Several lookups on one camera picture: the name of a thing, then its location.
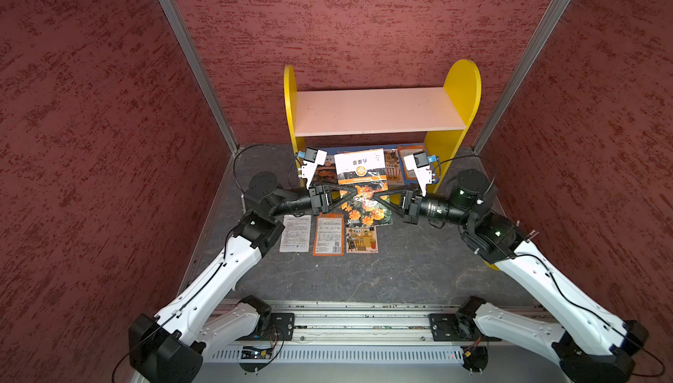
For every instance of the aluminium corner post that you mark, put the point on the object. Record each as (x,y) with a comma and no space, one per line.
(537,42)
(181,32)

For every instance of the marigold seed bag lower shelf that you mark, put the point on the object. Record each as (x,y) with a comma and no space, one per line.
(327,173)

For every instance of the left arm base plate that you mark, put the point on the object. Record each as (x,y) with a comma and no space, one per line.
(281,322)

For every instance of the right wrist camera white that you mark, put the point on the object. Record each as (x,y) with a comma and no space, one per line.
(423,167)

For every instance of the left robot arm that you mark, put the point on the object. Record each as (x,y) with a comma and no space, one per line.
(171,345)

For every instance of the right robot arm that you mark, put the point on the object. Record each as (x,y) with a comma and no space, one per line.
(587,342)

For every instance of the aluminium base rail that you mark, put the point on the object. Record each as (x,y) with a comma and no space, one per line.
(358,335)

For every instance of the yellow pen cup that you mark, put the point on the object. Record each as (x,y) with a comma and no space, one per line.
(492,266)

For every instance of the orange seed bag shelf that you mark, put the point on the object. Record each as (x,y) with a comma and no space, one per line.
(404,151)

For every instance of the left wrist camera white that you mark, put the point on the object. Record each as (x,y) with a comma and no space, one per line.
(311,159)

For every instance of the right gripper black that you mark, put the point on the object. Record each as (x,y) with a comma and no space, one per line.
(412,211)

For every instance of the orange bordered seed bag top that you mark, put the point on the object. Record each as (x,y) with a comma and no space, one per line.
(329,235)

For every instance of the marigold seed bag shelf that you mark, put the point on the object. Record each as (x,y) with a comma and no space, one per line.
(364,171)
(327,173)

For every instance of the sunflower shop seed bag top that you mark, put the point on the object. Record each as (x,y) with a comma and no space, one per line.
(362,240)

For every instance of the right aluminium corner post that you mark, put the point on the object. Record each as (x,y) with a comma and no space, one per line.
(537,42)

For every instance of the white seed bag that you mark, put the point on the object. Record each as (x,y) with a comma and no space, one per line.
(296,236)

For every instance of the yellow shelf unit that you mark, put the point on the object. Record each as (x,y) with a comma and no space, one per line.
(444,114)

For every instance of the left aluminium corner post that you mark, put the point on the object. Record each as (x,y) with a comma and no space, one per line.
(181,32)

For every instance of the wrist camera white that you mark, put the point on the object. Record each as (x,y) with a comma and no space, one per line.
(423,167)
(311,159)

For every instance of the marigold seed bag top shelf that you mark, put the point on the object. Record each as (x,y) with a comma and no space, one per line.
(364,171)

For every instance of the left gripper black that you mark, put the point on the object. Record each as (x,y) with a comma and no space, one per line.
(320,201)

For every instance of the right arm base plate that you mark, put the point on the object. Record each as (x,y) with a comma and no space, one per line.
(456,328)

